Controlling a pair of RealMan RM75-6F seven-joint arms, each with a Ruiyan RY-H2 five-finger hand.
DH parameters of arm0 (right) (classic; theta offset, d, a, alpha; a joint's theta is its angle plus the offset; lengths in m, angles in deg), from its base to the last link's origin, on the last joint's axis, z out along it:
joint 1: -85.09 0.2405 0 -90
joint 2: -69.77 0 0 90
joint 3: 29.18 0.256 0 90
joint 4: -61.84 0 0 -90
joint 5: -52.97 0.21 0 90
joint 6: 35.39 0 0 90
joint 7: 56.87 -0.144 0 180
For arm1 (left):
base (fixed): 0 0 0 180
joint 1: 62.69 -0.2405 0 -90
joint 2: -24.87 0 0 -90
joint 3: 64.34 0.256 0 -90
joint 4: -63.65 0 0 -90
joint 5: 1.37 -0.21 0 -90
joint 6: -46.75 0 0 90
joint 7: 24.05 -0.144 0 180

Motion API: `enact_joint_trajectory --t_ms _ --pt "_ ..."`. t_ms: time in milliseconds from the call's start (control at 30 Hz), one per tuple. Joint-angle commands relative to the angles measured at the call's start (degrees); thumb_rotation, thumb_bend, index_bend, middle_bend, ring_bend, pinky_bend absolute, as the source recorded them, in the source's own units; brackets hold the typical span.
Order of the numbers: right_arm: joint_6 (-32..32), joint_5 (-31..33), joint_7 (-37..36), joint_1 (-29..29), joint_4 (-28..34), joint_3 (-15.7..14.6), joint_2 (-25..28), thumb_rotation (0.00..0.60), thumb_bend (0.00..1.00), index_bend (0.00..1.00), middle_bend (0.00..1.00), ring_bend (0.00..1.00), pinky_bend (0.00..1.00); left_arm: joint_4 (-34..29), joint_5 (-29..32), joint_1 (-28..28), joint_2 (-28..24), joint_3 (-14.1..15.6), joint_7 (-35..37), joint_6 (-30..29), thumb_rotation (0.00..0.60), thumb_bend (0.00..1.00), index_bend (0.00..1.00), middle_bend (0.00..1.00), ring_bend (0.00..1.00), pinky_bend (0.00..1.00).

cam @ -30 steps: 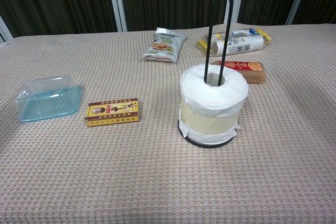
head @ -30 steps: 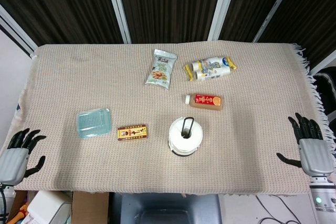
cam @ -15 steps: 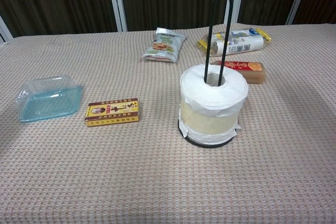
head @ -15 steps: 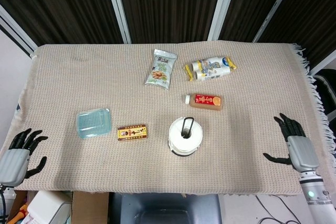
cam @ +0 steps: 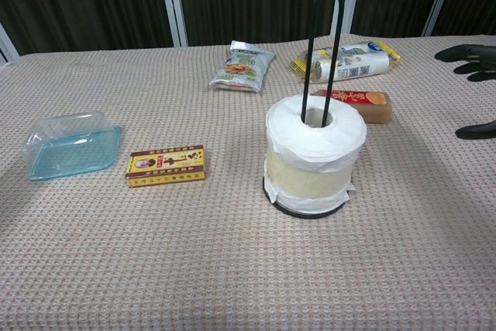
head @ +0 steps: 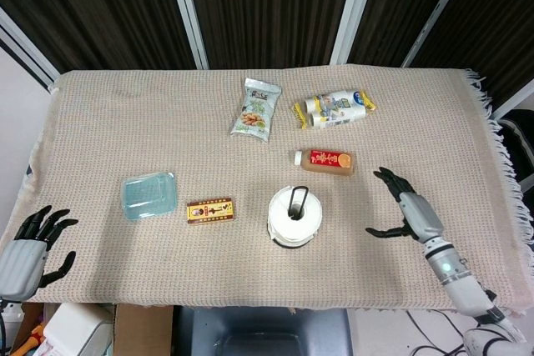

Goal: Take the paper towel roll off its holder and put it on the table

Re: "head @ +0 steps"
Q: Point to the right black grey robot hand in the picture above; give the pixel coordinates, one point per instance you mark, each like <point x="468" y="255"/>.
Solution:
<point x="419" y="214"/>

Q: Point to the left black grey robot hand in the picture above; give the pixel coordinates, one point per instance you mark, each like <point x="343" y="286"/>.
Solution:
<point x="23" y="264"/>

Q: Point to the paper towel roll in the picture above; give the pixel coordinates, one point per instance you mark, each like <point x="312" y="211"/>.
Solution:
<point x="283" y="227"/>

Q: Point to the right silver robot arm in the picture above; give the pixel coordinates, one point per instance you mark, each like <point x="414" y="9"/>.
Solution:
<point x="456" y="281"/>

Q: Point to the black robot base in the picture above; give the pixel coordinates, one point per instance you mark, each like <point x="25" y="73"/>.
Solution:
<point x="263" y="331"/>

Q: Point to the beige woven tablecloth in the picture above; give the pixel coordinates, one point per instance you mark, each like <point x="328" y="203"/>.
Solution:
<point x="167" y="143"/>

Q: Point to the white plastic device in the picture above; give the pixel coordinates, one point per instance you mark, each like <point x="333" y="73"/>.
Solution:
<point x="79" y="331"/>

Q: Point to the brown juice bottle red label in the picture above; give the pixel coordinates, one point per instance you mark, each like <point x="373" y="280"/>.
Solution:
<point x="329" y="163"/>

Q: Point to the black chair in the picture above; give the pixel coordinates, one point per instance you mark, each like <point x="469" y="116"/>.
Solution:
<point x="519" y="143"/>

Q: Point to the brown cardboard box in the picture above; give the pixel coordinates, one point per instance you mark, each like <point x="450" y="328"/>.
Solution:
<point x="142" y="331"/>

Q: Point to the packaged white bag rolls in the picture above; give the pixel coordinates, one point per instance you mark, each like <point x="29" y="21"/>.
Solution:
<point x="334" y="108"/>

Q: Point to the clear blue plastic container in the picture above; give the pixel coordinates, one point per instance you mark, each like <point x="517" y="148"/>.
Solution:
<point x="148" y="195"/>

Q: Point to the green white snack bag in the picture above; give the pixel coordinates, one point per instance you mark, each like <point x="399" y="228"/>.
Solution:
<point x="255" y="114"/>

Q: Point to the yellow red printed box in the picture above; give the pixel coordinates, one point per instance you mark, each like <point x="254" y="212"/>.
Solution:
<point x="210" y="211"/>

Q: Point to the white partition frame post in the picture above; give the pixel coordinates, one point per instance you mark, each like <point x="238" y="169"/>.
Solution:
<point x="187" y="10"/>
<point x="354" y="10"/>
<point x="515" y="106"/>
<point x="442" y="10"/>
<point x="25" y="49"/>

